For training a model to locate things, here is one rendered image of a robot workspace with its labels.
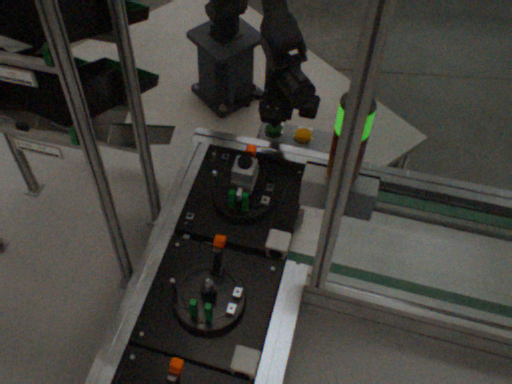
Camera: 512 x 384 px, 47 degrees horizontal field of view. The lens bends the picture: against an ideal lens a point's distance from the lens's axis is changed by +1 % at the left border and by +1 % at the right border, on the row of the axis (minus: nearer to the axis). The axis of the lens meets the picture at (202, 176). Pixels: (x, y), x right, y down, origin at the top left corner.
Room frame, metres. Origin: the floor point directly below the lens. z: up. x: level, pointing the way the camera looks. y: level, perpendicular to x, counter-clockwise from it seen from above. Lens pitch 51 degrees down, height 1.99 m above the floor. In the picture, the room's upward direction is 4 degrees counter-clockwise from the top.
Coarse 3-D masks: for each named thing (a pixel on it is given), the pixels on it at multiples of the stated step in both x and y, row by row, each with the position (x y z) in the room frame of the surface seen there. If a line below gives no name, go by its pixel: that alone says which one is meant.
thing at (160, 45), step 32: (192, 0) 1.64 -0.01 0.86; (160, 32) 1.48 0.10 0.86; (160, 64) 1.33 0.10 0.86; (192, 64) 1.32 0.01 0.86; (256, 64) 1.30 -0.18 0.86; (320, 64) 1.28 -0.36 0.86; (160, 96) 1.20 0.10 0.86; (192, 96) 1.19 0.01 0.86; (320, 96) 1.15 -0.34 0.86; (192, 128) 1.07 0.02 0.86; (224, 128) 1.06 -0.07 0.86; (256, 128) 1.05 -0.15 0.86; (320, 128) 1.03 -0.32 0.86
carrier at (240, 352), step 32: (192, 256) 0.61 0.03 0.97; (224, 256) 0.60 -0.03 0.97; (256, 256) 0.60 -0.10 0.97; (160, 288) 0.54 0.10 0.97; (192, 288) 0.53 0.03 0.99; (224, 288) 0.52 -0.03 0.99; (256, 288) 0.53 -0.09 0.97; (160, 320) 0.48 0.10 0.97; (192, 320) 0.46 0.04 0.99; (224, 320) 0.46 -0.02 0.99; (256, 320) 0.46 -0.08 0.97; (160, 352) 0.42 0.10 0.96; (192, 352) 0.41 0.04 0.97; (224, 352) 0.41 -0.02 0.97; (256, 352) 0.40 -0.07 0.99
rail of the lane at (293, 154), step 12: (204, 132) 0.96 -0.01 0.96; (216, 132) 0.95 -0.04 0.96; (216, 144) 0.92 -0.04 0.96; (228, 144) 0.91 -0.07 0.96; (240, 144) 0.91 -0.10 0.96; (252, 144) 0.91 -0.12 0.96; (264, 144) 0.91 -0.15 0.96; (276, 144) 0.90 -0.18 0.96; (264, 156) 0.86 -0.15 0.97; (276, 156) 0.87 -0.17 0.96; (288, 156) 0.86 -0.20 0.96; (300, 156) 0.86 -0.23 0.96; (312, 156) 0.86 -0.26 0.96; (324, 156) 0.86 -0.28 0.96
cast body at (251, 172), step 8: (240, 160) 0.75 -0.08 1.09; (248, 160) 0.75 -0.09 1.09; (256, 160) 0.75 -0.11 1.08; (232, 168) 0.74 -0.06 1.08; (240, 168) 0.74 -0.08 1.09; (248, 168) 0.73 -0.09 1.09; (256, 168) 0.75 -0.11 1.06; (232, 176) 0.73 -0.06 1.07; (240, 176) 0.72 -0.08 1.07; (248, 176) 0.72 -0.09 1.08; (256, 176) 0.75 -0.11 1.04; (232, 184) 0.72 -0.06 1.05; (240, 184) 0.72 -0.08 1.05; (248, 184) 0.72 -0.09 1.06; (240, 192) 0.71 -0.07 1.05; (248, 192) 0.71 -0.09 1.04; (240, 200) 0.70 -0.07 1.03
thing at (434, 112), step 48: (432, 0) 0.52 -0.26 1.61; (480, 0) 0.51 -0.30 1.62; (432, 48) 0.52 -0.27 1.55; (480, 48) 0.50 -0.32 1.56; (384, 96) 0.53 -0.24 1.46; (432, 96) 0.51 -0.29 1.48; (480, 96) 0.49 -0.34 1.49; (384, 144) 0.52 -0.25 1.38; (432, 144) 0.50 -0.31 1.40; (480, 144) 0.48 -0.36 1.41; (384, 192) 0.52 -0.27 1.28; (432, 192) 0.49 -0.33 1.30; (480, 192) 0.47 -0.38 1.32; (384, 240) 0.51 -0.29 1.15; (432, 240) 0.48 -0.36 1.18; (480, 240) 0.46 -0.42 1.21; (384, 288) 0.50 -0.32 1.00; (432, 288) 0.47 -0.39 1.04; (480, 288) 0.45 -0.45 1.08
